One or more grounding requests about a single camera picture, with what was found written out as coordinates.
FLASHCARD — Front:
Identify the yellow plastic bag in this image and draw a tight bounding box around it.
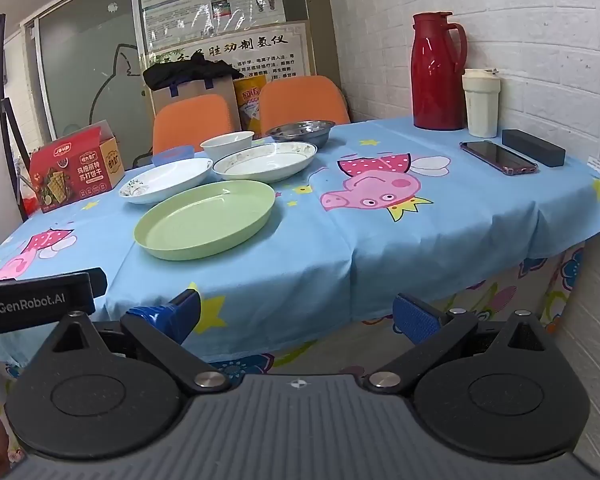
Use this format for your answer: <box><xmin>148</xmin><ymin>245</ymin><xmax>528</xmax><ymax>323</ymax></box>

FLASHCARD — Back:
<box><xmin>232</xmin><ymin>76</ymin><xmax>268</xmax><ymax>133</ymax></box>

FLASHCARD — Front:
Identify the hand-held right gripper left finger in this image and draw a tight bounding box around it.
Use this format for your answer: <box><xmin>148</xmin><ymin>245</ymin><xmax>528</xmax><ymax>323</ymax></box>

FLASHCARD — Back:
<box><xmin>50</xmin><ymin>289</ymin><xmax>232</xmax><ymax>394</ymax></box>

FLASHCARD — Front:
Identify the smartphone in clear case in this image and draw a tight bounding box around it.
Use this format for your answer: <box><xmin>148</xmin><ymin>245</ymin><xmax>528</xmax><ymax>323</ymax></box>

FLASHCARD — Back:
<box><xmin>459</xmin><ymin>140</ymin><xmax>539</xmax><ymax>176</ymax></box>

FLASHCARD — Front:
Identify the stainless steel bowl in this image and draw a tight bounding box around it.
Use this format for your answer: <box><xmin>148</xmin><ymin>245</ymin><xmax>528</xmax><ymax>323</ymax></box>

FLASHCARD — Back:
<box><xmin>265</xmin><ymin>120</ymin><xmax>337</xmax><ymax>150</ymax></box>

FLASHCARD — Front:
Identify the red thermos jug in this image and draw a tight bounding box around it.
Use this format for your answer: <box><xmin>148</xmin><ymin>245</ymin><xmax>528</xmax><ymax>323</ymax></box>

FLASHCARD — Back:
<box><xmin>411</xmin><ymin>11</ymin><xmax>468</xmax><ymax>132</ymax></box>

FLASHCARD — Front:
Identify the black rectangular case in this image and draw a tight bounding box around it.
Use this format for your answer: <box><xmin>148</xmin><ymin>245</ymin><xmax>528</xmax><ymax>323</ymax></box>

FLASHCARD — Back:
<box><xmin>501</xmin><ymin>129</ymin><xmax>567</xmax><ymax>168</ymax></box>

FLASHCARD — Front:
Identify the white travel cup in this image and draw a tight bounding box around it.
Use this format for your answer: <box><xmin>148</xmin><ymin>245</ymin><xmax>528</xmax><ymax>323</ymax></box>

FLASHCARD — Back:
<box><xmin>462</xmin><ymin>68</ymin><xmax>501</xmax><ymax>139</ymax></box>

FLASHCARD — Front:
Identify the white ceramic bowl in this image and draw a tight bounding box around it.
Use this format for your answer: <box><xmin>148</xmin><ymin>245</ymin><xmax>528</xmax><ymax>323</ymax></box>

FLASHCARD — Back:
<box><xmin>200</xmin><ymin>130</ymin><xmax>256</xmax><ymax>162</ymax></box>

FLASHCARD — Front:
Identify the frosted glass door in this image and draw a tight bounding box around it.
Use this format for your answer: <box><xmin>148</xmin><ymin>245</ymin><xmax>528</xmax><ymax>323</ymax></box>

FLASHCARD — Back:
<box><xmin>27</xmin><ymin>0</ymin><xmax>153</xmax><ymax>161</ymax></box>

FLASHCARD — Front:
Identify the cardboard box with blue straps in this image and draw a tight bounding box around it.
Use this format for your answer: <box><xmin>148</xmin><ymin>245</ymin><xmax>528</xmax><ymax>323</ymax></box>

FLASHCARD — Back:
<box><xmin>151</xmin><ymin>76</ymin><xmax>243</xmax><ymax>131</ymax></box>

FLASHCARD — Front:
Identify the blue translucent plastic bowl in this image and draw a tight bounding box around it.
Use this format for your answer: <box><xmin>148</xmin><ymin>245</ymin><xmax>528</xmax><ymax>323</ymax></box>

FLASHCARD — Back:
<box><xmin>151</xmin><ymin>145</ymin><xmax>197</xmax><ymax>167</ymax></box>

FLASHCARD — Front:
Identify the white plate with patterned rim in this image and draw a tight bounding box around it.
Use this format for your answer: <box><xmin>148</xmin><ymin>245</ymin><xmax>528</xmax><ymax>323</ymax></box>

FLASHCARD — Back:
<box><xmin>212</xmin><ymin>141</ymin><xmax>318</xmax><ymax>183</ymax></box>

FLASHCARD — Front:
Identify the orange chair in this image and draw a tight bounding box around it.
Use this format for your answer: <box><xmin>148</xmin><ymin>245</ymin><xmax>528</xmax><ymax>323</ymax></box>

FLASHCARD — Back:
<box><xmin>258</xmin><ymin>76</ymin><xmax>352</xmax><ymax>137</ymax></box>
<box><xmin>152</xmin><ymin>94</ymin><xmax>235</xmax><ymax>156</ymax></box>

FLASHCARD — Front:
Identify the colourful floral under cloth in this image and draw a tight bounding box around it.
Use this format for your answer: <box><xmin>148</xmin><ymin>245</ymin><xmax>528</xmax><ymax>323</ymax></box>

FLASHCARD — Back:
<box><xmin>0</xmin><ymin>242</ymin><xmax>587</xmax><ymax>413</ymax></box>

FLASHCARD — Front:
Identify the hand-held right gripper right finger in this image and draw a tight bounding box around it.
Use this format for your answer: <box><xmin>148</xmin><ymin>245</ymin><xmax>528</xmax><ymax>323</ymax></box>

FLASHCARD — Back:
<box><xmin>362</xmin><ymin>292</ymin><xmax>553</xmax><ymax>394</ymax></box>

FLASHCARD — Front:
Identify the white plate with floral print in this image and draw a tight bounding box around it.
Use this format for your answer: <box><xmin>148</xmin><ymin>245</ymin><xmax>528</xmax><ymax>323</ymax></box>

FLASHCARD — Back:
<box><xmin>118</xmin><ymin>157</ymin><xmax>214</xmax><ymax>205</ymax></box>

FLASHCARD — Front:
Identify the blue cartoon printed tablecloth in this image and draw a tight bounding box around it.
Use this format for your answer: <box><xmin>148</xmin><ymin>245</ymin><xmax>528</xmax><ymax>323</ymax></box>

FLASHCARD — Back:
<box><xmin>0</xmin><ymin>115</ymin><xmax>600</xmax><ymax>366</ymax></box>

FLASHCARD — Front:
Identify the green plastic plate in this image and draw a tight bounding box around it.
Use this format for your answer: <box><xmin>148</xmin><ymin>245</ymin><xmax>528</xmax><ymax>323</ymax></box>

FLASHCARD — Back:
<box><xmin>133</xmin><ymin>180</ymin><xmax>277</xmax><ymax>262</ymax></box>

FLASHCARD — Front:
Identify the red cracker box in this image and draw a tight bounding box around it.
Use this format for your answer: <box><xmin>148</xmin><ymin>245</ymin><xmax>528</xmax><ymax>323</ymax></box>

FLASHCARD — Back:
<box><xmin>28</xmin><ymin>120</ymin><xmax>126</xmax><ymax>215</ymax></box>

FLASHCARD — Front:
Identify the green bordered wall poster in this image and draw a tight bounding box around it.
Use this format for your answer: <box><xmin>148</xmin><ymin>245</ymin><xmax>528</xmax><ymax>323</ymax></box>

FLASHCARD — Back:
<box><xmin>134</xmin><ymin>0</ymin><xmax>287</xmax><ymax>43</ymax></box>

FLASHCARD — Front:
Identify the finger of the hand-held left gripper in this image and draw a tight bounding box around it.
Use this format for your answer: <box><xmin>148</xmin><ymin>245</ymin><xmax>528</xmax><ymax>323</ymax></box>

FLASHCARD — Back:
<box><xmin>0</xmin><ymin>267</ymin><xmax>107</xmax><ymax>337</ymax></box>

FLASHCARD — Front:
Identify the white wall poster black lettering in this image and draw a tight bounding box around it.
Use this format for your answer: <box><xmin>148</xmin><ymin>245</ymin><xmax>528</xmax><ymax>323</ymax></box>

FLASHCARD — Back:
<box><xmin>147</xmin><ymin>20</ymin><xmax>313</xmax><ymax>81</ymax></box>

